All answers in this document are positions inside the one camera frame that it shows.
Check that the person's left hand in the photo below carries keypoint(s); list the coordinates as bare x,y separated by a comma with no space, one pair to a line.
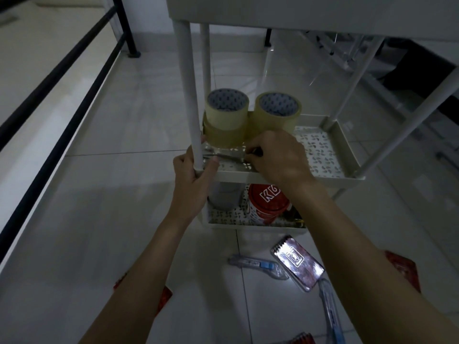
190,189

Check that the person's right hand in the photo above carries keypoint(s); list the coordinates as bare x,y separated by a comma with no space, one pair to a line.
283,157

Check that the person's left thumb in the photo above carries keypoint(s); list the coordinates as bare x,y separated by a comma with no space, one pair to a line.
211,168

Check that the person's right thumb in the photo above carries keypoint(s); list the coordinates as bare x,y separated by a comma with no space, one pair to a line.
255,164

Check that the metal scissors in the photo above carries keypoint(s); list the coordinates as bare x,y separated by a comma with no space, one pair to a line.
226,156

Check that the white tiered storage rack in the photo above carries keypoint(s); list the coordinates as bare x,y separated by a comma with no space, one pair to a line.
322,154

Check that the person's left forearm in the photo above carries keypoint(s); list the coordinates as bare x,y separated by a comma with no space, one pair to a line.
143,283

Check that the person's right forearm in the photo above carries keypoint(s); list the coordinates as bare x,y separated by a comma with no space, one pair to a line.
358,268

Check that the white cylinder roll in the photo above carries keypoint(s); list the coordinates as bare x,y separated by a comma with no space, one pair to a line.
224,197

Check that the clear brown packing tape roll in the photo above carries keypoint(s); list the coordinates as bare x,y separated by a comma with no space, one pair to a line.
224,136

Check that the red paper cup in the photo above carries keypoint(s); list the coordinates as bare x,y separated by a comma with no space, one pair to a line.
267,205

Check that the beige packing tape roll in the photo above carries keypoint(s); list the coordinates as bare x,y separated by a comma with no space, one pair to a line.
226,111
276,114

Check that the dark yellow packet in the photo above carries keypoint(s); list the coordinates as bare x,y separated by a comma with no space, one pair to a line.
297,216

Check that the packaged blue utility cutter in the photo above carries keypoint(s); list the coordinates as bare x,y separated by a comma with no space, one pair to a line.
256,265

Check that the wrapped spiral notebook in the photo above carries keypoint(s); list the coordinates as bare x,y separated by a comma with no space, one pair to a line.
297,263

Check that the red packet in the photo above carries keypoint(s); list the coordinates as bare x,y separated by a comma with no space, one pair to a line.
405,268
165,297

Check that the packaged blue pen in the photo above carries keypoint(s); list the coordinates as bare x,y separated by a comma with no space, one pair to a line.
331,315

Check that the black metal railing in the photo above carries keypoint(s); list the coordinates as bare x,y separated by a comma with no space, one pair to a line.
53,76

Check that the red spiral notebook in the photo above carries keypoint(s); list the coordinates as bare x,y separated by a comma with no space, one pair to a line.
303,339

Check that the white metal frame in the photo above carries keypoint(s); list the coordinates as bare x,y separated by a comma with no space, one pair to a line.
380,85

